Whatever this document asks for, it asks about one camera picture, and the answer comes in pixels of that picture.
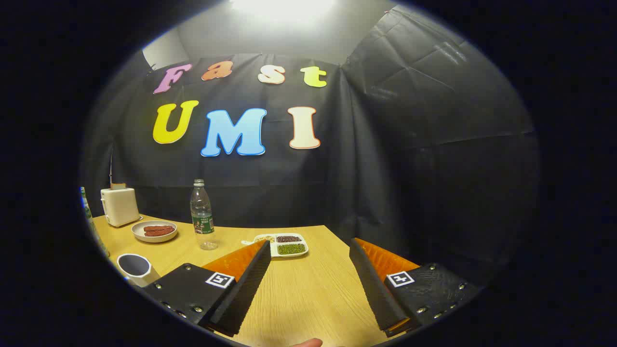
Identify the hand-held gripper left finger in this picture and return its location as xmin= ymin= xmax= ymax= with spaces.
xmin=140 ymin=240 xmax=272 ymax=338

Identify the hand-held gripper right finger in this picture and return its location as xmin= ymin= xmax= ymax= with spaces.
xmin=349 ymin=237 xmax=483 ymax=338

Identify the white cup with wooden handle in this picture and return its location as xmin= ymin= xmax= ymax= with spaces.
xmin=117 ymin=253 xmax=162 ymax=288

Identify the clear plastic water bottle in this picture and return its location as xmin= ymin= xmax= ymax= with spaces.
xmin=190 ymin=179 xmax=218 ymax=251

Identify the white divided dish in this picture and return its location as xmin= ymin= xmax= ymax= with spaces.
xmin=241 ymin=233 xmax=309 ymax=259

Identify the wooden table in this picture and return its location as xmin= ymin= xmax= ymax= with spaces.
xmin=92 ymin=214 xmax=425 ymax=347

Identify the white round plate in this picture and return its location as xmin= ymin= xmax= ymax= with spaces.
xmin=131 ymin=220 xmax=178 ymax=243

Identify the black backdrop cloth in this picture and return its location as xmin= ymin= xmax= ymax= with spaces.
xmin=80 ymin=5 xmax=539 ymax=290

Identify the cream toaster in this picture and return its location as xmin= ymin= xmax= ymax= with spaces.
xmin=100 ymin=187 xmax=141 ymax=228

